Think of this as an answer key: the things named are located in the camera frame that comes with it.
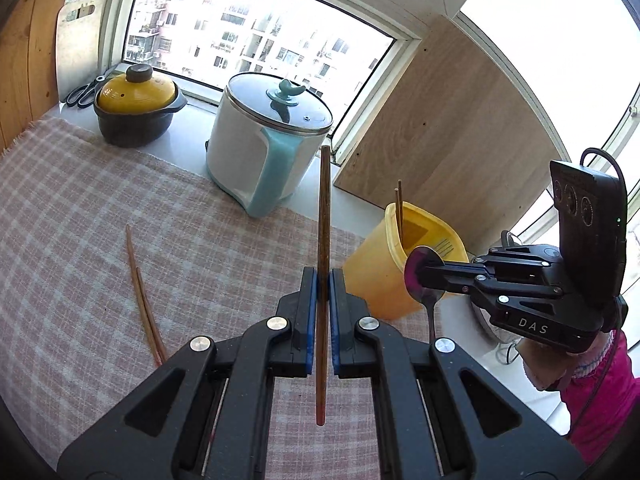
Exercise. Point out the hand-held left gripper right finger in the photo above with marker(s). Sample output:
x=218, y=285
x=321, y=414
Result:
x=338, y=320

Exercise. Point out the yellow pot lid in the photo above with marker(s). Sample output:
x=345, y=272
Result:
x=135, y=95

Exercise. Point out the yellow plastic utensil holder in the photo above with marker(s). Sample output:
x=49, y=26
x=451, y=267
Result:
x=375, y=270

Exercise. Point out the person's right hand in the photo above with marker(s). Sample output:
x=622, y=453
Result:
x=542, y=365

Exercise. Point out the small metal spoon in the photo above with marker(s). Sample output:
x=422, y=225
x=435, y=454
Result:
x=412, y=275

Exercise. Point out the pale cutting board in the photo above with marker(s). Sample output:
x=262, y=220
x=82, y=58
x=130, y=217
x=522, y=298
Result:
x=77, y=50

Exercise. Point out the glass cooker lid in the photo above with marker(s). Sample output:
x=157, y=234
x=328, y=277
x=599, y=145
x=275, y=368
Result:
x=250, y=100

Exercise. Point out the black casserole pot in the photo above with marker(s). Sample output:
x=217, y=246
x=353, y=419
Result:
x=132, y=130

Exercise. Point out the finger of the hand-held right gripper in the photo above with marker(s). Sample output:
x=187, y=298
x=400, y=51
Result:
x=450, y=275
x=525, y=257

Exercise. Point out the person's right forearm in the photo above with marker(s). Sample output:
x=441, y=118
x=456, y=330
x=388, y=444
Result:
x=600, y=400

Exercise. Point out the light wooden board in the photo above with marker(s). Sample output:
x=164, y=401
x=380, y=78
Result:
x=450, y=135

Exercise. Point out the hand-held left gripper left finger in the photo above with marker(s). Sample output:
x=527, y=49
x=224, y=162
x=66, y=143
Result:
x=308, y=320

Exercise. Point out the brown wooden chopstick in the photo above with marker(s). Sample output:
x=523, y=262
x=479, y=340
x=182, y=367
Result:
x=129, y=245
x=324, y=210
x=400, y=200
x=140, y=280
x=396, y=210

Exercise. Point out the metal fork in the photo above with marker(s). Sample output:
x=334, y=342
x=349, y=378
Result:
x=442, y=247

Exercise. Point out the white teal electric cooker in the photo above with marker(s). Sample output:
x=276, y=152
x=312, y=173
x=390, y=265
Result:
x=235, y=150

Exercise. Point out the pink plaid cloth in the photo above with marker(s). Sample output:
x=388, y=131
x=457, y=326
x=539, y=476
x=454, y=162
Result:
x=75, y=210

